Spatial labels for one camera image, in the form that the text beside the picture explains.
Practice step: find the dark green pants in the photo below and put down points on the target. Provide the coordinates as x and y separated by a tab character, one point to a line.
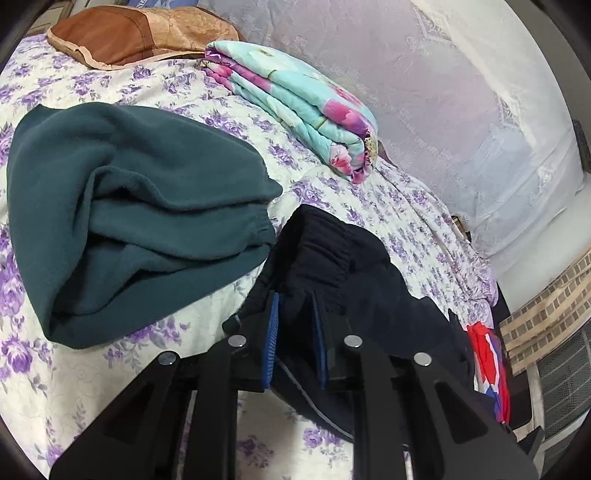
138	221

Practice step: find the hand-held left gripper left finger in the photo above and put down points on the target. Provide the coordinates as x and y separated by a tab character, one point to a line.
272	344

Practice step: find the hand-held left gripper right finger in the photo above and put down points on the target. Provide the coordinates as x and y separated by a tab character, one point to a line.
319	353

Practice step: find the folded floral blanket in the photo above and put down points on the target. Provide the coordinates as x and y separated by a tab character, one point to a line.
300	106

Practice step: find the white lace cloth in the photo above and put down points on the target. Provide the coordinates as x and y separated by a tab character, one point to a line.
438	115

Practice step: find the red and blue cloth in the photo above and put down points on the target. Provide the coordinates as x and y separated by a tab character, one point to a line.
489	364

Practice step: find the white slatted crate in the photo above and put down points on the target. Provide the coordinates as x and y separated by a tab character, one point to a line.
565	392

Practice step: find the navy pants with grey piping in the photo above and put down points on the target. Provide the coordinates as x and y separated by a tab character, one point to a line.
369	277

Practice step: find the beige checked cloth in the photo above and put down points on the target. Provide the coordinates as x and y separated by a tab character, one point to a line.
549	318

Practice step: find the brown satin pillow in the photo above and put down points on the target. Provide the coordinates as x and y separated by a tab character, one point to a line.
138	34

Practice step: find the purple floral bedsheet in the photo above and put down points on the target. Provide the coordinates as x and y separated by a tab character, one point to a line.
152	87

